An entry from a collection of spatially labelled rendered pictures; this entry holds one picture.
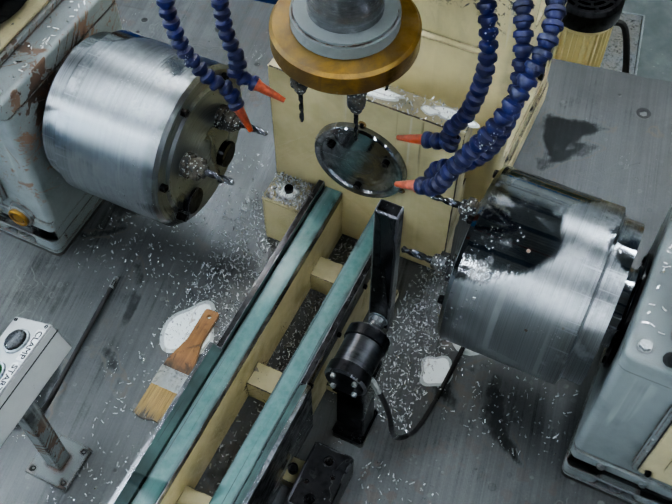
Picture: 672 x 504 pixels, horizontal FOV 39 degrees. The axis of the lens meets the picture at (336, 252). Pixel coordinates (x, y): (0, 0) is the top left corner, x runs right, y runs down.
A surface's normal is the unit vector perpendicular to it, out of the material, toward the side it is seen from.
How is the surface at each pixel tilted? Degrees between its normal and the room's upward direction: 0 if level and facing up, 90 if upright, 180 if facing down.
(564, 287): 36
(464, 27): 90
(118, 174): 73
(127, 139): 47
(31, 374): 68
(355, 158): 90
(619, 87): 0
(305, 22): 0
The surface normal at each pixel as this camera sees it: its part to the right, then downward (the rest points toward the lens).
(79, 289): 0.00, -0.55
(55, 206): 0.90, 0.36
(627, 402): -0.43, 0.75
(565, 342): -0.40, 0.45
